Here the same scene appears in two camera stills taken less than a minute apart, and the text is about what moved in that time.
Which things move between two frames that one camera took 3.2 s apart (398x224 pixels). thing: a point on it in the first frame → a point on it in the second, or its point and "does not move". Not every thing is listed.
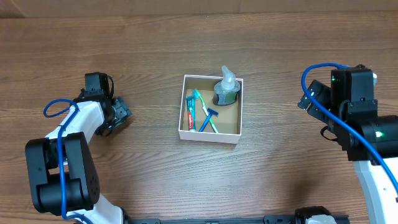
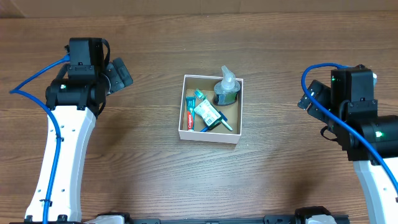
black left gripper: (122, 111) → (121, 73)
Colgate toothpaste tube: (191, 102) does not move
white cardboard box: (228, 122) does not move
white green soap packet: (118, 122) → (209, 114)
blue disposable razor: (211, 112) → (222, 115)
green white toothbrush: (198, 96) → (198, 93)
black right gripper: (313, 100) does not move
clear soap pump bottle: (227, 89) does not move
